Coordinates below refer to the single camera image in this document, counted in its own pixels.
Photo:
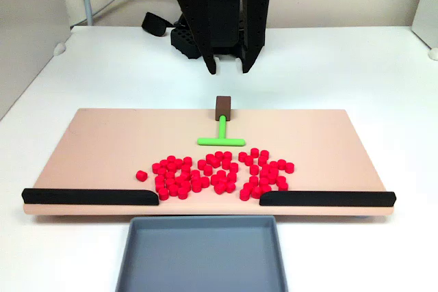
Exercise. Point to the small red cylinder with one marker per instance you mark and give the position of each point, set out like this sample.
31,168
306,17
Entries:
230,186
162,170
173,189
159,186
234,166
156,166
255,190
253,178
196,185
215,178
207,168
263,180
254,150
232,175
248,159
289,166
263,172
273,163
196,178
214,160
209,156
264,152
171,165
185,174
221,172
226,161
280,179
185,167
182,192
265,166
170,182
202,163
195,172
254,168
179,180
262,159
163,161
223,180
282,185
178,161
271,176
243,194
227,153
242,155
141,174
170,174
159,179
204,180
185,185
187,159
219,153
273,170
281,162
219,187
171,158
163,193
247,186
265,187

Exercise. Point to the small white bumper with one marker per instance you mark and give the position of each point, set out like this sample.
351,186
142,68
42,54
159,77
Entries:
433,53
60,49

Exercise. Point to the beige flat board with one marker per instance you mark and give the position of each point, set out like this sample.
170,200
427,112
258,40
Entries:
102,141

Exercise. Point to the pale side panel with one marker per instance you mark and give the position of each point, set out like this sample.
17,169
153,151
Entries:
426,1
27,25

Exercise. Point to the grey rectangular tray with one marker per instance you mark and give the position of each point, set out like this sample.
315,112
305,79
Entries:
202,258

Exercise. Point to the black foam rail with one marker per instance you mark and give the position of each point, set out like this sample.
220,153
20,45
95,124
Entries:
325,199
85,197

